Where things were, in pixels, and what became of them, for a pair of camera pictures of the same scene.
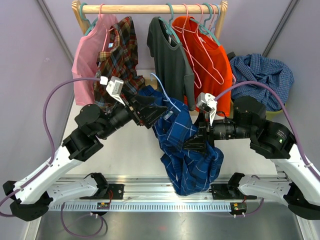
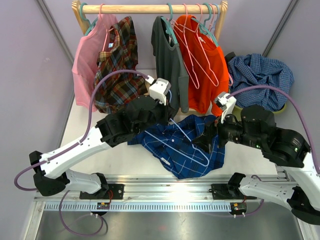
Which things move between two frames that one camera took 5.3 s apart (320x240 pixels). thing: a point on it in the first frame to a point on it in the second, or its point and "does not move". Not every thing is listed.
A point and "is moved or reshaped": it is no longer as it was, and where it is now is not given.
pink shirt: [85, 63] does not move
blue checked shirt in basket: [255, 67] does not move
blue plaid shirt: [189, 172] is moved or reshaped
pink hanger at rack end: [213, 18] does not move
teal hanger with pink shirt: [92, 24] does not move
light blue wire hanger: [164, 91] to [187, 137]
